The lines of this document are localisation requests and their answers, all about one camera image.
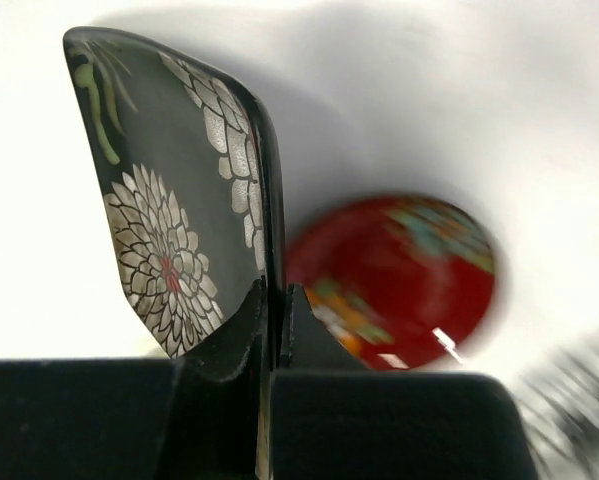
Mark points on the black floral square plate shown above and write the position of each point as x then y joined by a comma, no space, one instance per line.
188,167

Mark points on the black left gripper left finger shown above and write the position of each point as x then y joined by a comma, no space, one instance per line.
104,420

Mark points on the grey wire dish rack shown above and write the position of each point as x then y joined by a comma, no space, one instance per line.
559,406

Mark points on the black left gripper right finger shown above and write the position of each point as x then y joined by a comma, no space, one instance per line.
335,419

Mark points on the red floral round plate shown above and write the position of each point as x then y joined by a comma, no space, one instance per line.
401,281

